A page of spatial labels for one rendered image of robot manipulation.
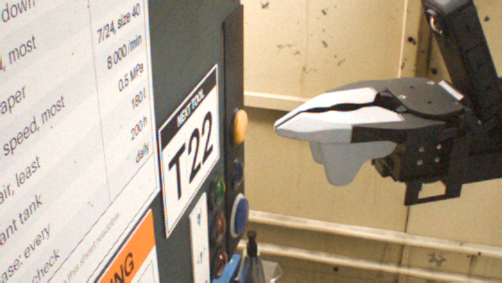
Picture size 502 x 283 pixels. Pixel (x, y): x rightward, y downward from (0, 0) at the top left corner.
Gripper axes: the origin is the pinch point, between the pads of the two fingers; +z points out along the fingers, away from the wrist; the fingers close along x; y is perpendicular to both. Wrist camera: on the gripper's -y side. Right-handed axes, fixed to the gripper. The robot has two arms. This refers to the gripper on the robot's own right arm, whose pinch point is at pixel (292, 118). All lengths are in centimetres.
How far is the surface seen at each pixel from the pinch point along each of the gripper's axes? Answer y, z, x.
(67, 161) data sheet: -9.2, 15.6, -19.1
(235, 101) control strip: -1.8, 4.3, 0.2
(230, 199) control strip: 5.7, 5.0, -1.0
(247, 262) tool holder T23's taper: 40, -5, 32
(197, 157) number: -1.6, 8.4, -6.7
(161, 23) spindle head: -11.6, 10.5, -10.1
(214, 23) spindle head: -8.9, 6.4, -2.9
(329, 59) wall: 22, -28, 63
